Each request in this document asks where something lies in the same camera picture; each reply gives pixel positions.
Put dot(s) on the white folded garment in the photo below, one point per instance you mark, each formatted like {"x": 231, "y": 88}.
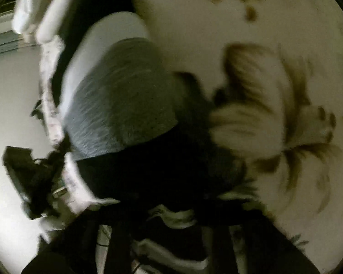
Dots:
{"x": 27, "y": 5}

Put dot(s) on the floral blanket with plaid border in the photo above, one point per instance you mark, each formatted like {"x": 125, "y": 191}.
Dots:
{"x": 188, "y": 20}

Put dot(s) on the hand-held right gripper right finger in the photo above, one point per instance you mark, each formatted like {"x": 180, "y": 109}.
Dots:
{"x": 268, "y": 251}

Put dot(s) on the black grey white striped sweater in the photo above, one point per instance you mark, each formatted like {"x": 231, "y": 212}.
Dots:
{"x": 125, "y": 97}

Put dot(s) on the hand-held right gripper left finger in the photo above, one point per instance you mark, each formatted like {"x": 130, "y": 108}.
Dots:
{"x": 120, "y": 248}

